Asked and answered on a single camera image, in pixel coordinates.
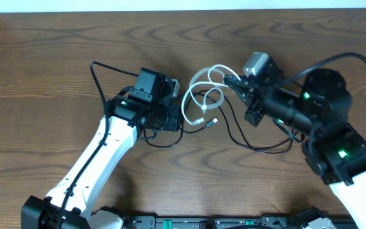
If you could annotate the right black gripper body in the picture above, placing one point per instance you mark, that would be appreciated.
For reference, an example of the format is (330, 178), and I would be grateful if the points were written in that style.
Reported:
(257, 111)

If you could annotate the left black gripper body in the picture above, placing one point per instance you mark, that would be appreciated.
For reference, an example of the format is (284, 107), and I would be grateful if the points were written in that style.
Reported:
(173, 117)

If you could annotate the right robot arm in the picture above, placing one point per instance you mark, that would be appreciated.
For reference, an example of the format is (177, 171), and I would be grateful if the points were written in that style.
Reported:
(315, 102)

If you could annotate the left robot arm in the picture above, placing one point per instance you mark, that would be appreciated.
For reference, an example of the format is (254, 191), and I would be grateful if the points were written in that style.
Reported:
(147, 105)

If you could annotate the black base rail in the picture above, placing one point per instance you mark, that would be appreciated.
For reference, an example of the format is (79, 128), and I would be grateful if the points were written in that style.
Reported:
(266, 221)

